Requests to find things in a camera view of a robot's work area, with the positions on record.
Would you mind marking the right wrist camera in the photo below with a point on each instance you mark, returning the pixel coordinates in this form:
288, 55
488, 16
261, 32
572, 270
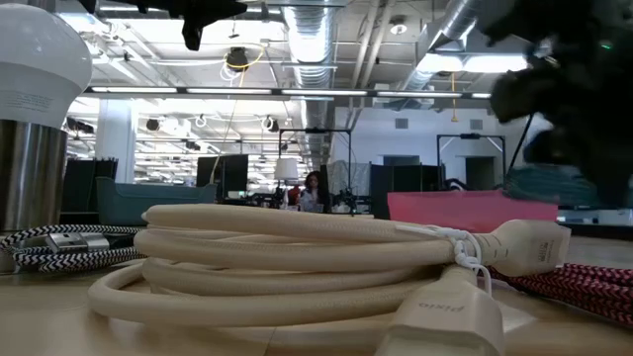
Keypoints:
516, 94

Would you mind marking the silver ceiling duct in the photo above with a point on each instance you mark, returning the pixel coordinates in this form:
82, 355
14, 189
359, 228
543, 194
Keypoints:
311, 39
460, 20

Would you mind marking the teal plastic bin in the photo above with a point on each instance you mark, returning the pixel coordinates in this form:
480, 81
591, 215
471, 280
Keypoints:
148, 203

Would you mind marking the ceiling light panel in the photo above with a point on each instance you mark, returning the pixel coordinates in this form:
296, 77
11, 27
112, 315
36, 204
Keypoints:
470, 63

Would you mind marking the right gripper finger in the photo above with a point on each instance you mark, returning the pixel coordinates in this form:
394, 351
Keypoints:
613, 163

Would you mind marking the black overhead frame rig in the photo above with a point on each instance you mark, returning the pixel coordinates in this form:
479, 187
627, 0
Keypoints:
470, 135
316, 130

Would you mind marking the white shade table lamp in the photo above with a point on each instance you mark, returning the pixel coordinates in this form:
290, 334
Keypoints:
286, 169

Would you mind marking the black background cabinet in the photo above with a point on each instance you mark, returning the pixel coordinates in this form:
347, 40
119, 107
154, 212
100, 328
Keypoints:
84, 188

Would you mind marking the person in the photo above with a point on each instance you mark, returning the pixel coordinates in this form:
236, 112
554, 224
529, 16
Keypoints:
312, 193

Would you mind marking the black partition panel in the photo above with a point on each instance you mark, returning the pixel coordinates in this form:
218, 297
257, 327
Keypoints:
405, 190

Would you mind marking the black background monitor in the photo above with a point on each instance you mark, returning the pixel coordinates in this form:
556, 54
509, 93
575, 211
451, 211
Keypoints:
232, 175

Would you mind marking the long linear light bar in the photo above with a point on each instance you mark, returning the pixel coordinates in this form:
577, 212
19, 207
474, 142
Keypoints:
227, 90

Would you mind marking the red plastic bin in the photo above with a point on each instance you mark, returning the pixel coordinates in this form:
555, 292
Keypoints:
445, 210

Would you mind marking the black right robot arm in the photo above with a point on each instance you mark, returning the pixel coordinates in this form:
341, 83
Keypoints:
554, 20

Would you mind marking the white bulb metal base lamp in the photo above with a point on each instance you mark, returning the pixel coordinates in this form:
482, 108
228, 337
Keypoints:
34, 74

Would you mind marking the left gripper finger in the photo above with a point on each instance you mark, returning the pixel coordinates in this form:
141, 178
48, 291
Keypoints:
193, 34
230, 7

